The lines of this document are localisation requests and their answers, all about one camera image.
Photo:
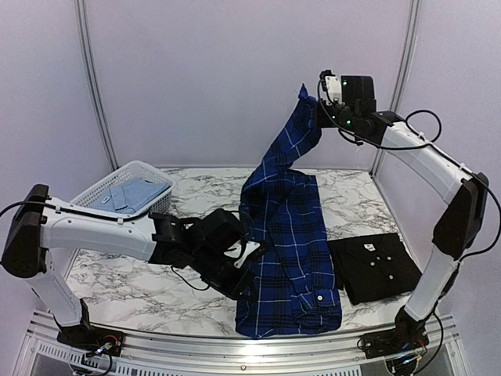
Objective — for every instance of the white plastic laundry basket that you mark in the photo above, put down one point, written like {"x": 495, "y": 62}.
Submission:
{"x": 133, "y": 169}

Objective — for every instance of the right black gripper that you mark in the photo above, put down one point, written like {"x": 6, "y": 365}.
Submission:
{"x": 322, "y": 121}

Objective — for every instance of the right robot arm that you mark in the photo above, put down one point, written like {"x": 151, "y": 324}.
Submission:
{"x": 348, "y": 104}

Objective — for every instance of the aluminium front table rail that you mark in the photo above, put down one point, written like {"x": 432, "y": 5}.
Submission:
{"x": 146, "y": 353}

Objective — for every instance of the blue plaid long sleeve shirt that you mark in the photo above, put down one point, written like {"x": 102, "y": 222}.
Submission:
{"x": 295, "y": 284}

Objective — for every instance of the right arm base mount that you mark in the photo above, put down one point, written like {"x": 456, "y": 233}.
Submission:
{"x": 386, "y": 343}

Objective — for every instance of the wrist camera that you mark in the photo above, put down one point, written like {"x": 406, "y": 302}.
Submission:
{"x": 242, "y": 252}
{"x": 332, "y": 86}

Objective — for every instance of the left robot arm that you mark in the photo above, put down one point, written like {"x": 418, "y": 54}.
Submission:
{"x": 215, "y": 246}

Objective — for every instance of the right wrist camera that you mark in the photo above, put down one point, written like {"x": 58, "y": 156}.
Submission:
{"x": 332, "y": 86}

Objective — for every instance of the folded black shirt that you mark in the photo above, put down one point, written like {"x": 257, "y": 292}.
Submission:
{"x": 373, "y": 267}

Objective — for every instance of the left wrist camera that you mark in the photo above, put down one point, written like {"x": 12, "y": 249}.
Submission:
{"x": 242, "y": 252}

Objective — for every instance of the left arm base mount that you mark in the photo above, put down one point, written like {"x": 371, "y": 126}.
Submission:
{"x": 93, "y": 340}

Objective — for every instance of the light blue shirt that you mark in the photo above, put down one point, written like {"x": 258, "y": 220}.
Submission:
{"x": 129, "y": 197}

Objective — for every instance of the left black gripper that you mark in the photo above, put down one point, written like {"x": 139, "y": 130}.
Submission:
{"x": 235, "y": 290}

